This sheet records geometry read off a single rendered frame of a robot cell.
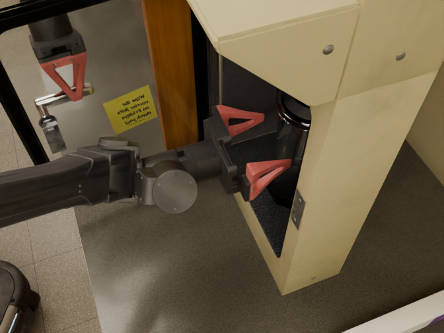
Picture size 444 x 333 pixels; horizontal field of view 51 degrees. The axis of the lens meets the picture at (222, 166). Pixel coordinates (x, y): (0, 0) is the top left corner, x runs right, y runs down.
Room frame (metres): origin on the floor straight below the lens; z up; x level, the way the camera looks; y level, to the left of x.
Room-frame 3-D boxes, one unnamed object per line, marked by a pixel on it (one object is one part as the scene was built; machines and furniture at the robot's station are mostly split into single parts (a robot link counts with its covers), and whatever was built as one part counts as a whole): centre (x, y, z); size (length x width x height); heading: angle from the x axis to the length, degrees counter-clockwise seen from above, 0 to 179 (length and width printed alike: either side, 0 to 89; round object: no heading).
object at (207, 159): (0.41, 0.03, 1.17); 0.10 x 0.07 x 0.07; 21
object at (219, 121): (0.47, -0.03, 1.17); 0.09 x 0.07 x 0.07; 111
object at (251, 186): (0.40, -0.05, 1.17); 0.09 x 0.07 x 0.07; 111
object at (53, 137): (0.45, 0.25, 1.18); 0.02 x 0.02 x 0.06; 28
